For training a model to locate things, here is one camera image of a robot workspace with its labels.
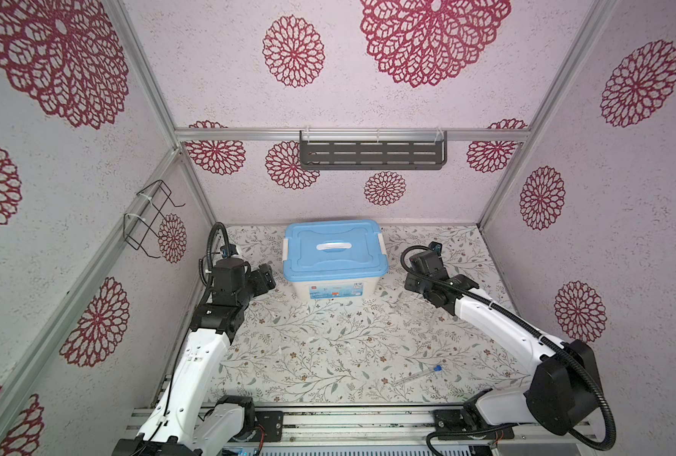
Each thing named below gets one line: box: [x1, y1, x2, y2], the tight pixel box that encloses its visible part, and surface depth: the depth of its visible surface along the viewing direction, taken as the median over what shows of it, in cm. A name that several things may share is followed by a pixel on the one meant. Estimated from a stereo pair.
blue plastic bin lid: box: [282, 219, 390, 279], surface depth 92 cm
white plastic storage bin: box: [285, 275, 382, 301], surface depth 94 cm
